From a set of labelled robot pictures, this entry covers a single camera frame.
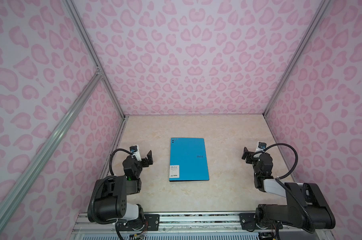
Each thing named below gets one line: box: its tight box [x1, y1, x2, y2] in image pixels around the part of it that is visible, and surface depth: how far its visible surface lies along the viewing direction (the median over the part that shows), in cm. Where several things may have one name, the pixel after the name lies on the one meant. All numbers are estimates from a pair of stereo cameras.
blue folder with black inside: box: [169, 137, 210, 182], surface depth 94 cm
